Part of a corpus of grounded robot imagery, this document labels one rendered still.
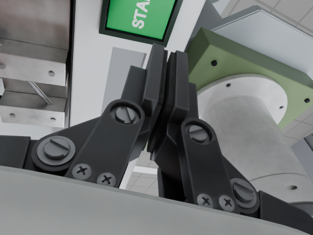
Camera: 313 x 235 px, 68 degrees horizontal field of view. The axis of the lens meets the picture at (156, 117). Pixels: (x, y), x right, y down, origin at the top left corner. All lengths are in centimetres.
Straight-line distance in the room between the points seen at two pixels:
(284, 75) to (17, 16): 37
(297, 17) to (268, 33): 114
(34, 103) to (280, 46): 39
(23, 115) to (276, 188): 33
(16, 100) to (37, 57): 9
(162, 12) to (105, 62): 7
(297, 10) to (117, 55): 138
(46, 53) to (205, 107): 24
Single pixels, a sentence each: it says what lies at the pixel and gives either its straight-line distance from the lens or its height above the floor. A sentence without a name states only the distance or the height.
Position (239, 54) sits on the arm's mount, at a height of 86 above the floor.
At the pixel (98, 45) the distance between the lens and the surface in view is 21.
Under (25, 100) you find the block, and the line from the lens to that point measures 36.
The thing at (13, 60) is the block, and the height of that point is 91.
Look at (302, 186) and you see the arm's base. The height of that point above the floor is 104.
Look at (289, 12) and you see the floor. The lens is 151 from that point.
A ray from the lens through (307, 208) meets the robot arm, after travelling 31.
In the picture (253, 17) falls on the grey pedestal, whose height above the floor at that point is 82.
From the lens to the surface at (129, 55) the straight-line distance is 22.
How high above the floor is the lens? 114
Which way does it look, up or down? 42 degrees down
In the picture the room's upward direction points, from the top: 171 degrees clockwise
